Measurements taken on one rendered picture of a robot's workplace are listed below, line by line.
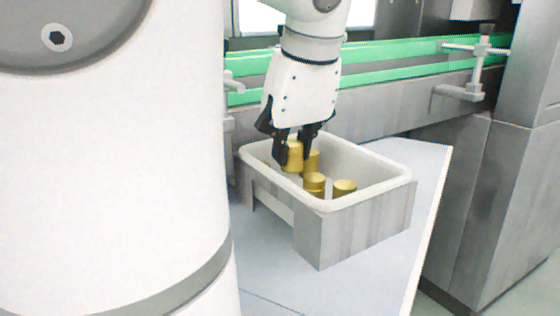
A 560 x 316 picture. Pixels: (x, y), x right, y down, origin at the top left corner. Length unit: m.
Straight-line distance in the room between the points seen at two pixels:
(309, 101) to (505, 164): 0.81
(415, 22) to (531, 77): 0.37
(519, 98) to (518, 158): 0.16
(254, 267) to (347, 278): 0.11
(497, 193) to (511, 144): 0.15
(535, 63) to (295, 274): 0.86
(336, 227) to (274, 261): 0.09
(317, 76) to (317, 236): 0.20
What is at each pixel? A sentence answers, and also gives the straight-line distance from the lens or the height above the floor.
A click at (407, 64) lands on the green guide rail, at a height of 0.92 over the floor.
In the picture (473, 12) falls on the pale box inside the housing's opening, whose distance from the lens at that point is 1.36.
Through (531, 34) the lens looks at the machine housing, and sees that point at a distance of 1.13.
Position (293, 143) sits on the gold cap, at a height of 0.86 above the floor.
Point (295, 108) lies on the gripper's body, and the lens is 0.48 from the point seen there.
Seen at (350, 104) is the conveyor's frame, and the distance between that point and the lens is 0.78.
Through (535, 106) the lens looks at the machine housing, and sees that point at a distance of 1.14.
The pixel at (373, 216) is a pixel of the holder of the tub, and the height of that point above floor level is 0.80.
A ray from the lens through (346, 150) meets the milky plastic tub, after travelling 0.60.
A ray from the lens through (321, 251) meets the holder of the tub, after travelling 0.44.
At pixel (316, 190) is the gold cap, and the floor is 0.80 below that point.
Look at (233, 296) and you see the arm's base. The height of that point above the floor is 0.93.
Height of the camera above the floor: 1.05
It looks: 24 degrees down
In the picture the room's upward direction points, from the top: straight up
